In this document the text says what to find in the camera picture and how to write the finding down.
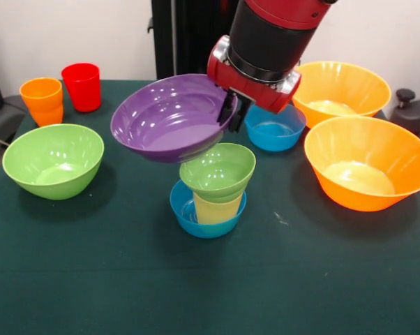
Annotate black pedestal foot with knob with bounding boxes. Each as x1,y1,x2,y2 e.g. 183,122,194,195
391,88,420,139

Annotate purple bowl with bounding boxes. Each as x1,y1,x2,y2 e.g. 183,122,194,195
110,73,239,164

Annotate orange cup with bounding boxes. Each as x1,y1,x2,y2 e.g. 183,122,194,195
19,77,64,127

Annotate red cup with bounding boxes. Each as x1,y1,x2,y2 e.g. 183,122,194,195
61,62,101,113

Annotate blue bowl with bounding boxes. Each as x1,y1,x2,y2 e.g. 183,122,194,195
243,103,307,152
169,179,248,239

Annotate small green bowl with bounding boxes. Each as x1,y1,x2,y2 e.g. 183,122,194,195
179,142,257,204

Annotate dark green table cloth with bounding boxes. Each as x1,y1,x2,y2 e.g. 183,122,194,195
0,79,420,335

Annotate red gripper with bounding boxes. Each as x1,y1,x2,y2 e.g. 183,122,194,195
206,34,302,134

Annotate yellow cup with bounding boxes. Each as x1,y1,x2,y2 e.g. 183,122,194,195
192,191,244,225

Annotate large green bowl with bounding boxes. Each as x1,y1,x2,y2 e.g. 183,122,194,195
1,123,105,201

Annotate large orange bowl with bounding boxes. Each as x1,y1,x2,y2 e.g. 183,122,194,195
292,61,392,129
303,116,420,213

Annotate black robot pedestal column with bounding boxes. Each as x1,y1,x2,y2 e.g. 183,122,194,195
147,0,241,82

